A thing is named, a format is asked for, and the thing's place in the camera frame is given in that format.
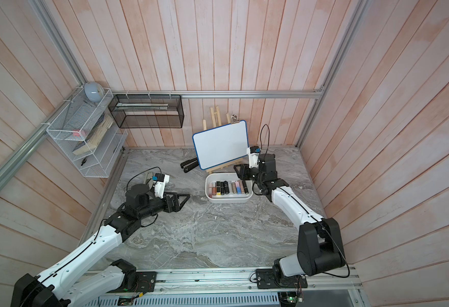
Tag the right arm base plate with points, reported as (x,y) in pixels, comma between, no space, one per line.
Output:
(273,279)

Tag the white plastic storage box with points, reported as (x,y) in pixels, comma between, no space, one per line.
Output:
(228,198)

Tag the black mesh wall basket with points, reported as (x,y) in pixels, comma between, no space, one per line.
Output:
(147,111)

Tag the white wire wall shelf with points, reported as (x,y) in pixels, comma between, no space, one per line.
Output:
(74,123)

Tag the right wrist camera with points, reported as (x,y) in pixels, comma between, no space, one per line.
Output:
(253,155)

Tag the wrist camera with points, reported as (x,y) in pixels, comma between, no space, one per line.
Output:
(253,155)
(159,182)

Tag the pink blue gradient lipstick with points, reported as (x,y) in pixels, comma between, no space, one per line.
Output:
(238,187)

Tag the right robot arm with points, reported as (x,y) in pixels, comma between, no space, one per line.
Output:
(319,247)

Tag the pink gloss silver cap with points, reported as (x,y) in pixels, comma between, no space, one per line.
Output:
(214,189)

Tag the black stapler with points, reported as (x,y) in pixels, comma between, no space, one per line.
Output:
(189,164)

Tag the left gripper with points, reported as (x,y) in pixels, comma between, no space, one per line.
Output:
(177,207)

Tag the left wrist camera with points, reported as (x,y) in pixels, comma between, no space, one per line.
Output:
(159,182)

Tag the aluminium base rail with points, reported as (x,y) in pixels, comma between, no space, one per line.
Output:
(205,282)

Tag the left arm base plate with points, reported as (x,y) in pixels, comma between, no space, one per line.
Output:
(137,282)

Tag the gold lipstick tube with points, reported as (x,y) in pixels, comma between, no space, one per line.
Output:
(234,187)

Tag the blue framed whiteboard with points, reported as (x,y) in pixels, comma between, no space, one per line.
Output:
(222,144)

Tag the black gold square lipstick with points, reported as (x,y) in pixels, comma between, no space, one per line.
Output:
(218,188)

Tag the black lipstick gold band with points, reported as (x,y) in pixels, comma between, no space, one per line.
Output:
(244,187)

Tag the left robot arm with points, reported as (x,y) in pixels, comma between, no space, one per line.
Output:
(140,203)

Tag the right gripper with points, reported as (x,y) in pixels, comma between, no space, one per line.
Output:
(245,171)

